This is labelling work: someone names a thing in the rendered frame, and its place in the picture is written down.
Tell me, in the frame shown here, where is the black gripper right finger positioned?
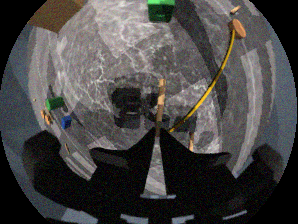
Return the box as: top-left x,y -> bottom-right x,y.
160,128 -> 231,196

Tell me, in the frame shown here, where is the blue rectangular block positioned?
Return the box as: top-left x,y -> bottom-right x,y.
61,115 -> 72,131

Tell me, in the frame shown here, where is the green block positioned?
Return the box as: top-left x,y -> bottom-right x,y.
148,0 -> 176,22

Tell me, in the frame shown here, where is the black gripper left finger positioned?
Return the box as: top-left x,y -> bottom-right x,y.
89,127 -> 156,194

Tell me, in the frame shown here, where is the green cylinder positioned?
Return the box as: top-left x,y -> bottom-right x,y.
47,96 -> 64,111

